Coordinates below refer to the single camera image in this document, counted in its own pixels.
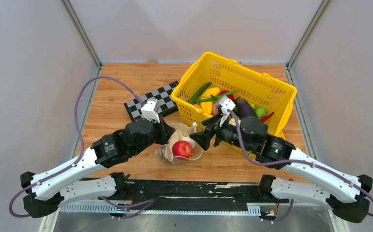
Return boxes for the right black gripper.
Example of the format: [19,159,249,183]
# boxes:
[189,113,254,154]

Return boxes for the white oyster mushroom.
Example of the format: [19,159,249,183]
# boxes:
[169,122,197,149]

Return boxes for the clear polka dot zip bag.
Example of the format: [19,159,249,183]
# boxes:
[155,122,204,164]

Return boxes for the red apple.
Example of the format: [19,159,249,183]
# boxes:
[172,140,193,159]

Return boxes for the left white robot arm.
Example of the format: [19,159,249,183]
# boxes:
[20,118,176,218]

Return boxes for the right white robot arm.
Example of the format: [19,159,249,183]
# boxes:
[189,115,373,223]

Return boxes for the red chili pepper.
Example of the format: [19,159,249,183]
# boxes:
[260,112,274,123]

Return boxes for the green lettuce head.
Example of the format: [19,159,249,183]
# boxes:
[254,106,268,119]

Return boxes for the purple eggplant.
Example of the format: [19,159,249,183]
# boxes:
[236,99,257,119]

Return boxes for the yellow plastic basket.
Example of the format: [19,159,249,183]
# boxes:
[172,52,297,139]

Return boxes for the red bell pepper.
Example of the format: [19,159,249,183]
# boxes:
[218,90,234,100]

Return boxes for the black grey chessboard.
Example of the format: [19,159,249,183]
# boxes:
[124,80,180,122]

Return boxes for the green bean pods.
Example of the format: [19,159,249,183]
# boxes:
[196,90,236,103]

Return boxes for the yellow bell pepper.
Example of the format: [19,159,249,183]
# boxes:
[199,87,220,115]

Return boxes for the green cucumber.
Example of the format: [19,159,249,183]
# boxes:
[189,82,212,104]

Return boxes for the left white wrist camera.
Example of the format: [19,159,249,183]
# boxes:
[141,99,160,123]

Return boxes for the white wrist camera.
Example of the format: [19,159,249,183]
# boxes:
[141,99,160,123]
[215,96,236,127]

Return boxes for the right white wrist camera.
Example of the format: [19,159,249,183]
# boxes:
[215,96,236,127]

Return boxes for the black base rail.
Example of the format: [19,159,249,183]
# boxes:
[107,179,277,212]

